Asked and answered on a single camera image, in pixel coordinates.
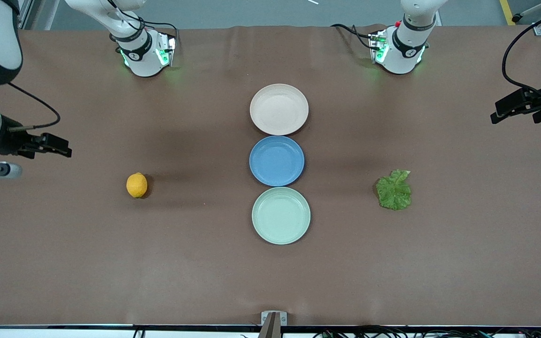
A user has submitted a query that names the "yellow lemon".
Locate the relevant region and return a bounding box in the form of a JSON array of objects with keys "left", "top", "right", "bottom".
[{"left": 126, "top": 173, "right": 148, "bottom": 199}]

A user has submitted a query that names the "green lettuce leaf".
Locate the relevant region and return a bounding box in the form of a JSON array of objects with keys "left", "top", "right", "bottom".
[{"left": 376, "top": 169, "right": 412, "bottom": 211}]

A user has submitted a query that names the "brown table mat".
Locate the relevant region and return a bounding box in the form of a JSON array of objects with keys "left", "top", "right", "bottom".
[{"left": 0, "top": 24, "right": 541, "bottom": 327}]

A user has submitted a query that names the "metal base connector box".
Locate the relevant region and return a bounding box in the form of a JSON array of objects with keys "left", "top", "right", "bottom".
[
  {"left": 369, "top": 30, "right": 388, "bottom": 64},
  {"left": 156, "top": 31, "right": 178, "bottom": 67}
]

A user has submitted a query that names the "blue round plate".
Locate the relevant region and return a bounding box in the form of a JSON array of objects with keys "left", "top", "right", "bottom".
[{"left": 249, "top": 136, "right": 305, "bottom": 187}]

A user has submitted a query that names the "beige round plate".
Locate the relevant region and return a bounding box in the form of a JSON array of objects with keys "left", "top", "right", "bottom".
[{"left": 250, "top": 84, "right": 309, "bottom": 136}]

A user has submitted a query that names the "pale green round plate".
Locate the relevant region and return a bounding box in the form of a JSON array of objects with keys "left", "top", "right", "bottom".
[{"left": 252, "top": 187, "right": 311, "bottom": 245}]

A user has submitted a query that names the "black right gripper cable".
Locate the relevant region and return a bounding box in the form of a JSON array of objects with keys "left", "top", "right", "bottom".
[{"left": 0, "top": 82, "right": 61, "bottom": 131}]

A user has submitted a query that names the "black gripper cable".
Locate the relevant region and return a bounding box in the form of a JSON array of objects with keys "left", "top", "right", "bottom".
[
  {"left": 0, "top": 82, "right": 61, "bottom": 131},
  {"left": 502, "top": 6, "right": 541, "bottom": 95}
]

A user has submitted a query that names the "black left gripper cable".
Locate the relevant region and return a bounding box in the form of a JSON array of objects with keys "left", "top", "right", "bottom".
[{"left": 502, "top": 6, "right": 541, "bottom": 95}]

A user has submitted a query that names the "black base cable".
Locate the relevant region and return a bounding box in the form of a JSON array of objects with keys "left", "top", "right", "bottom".
[
  {"left": 331, "top": 23, "right": 375, "bottom": 50},
  {"left": 108, "top": 0, "right": 178, "bottom": 33}
]

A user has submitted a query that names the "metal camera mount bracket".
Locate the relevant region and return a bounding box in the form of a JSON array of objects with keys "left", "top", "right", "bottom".
[{"left": 257, "top": 311, "right": 287, "bottom": 338}]

